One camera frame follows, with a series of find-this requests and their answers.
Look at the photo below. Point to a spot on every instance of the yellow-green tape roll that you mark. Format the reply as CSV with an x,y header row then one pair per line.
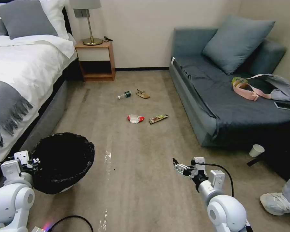
x,y
239,79

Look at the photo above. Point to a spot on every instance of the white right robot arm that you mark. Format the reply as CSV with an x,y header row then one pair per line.
x,y
226,210

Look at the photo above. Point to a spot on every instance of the blue-grey sofa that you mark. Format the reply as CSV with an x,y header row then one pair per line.
x,y
207,96

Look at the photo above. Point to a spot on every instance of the red and white wrapper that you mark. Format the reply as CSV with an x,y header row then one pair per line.
x,y
135,118

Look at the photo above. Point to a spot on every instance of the large grey pillow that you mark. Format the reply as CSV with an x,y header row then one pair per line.
x,y
26,19

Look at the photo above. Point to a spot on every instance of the brown crumpled wrapper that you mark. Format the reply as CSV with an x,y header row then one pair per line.
x,y
142,94

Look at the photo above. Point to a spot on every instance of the dark bed headboard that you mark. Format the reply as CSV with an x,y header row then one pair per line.
x,y
67,21

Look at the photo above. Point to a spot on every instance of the grey fringed throw blanket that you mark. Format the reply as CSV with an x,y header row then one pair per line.
x,y
4,106

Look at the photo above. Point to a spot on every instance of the white bin with black bag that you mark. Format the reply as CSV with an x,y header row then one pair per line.
x,y
62,159

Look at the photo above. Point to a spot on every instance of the white paper cup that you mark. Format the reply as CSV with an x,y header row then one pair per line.
x,y
256,150

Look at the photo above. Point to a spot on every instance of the person's white shoe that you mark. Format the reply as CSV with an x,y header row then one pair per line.
x,y
276,204

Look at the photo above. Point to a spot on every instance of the grey and pink bag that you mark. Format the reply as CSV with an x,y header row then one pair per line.
x,y
280,89

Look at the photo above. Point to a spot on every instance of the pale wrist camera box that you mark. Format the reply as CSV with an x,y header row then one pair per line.
x,y
22,157
198,163

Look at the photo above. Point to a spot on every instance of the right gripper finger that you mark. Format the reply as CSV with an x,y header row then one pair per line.
x,y
178,165
181,172

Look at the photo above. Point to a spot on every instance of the blue-grey sofa cushion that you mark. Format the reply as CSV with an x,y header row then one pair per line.
x,y
236,43

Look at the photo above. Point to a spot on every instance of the dark flat phone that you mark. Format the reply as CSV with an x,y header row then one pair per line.
x,y
287,105

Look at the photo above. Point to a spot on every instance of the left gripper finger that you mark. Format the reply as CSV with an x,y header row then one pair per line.
x,y
33,167
35,160

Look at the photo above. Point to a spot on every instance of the brown and green snack wrapper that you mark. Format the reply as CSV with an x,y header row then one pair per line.
x,y
158,119

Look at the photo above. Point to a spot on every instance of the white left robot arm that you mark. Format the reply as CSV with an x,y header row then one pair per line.
x,y
13,195

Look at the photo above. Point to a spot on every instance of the black chair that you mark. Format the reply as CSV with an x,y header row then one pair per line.
x,y
282,149

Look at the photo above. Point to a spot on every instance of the brass table lamp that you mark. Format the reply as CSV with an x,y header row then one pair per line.
x,y
89,24

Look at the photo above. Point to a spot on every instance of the bed with white sheets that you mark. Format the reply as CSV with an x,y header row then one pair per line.
x,y
26,65

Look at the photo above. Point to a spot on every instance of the small green label bottle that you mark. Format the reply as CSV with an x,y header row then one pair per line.
x,y
125,94

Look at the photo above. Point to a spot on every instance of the wooden nightstand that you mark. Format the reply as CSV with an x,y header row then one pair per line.
x,y
96,60

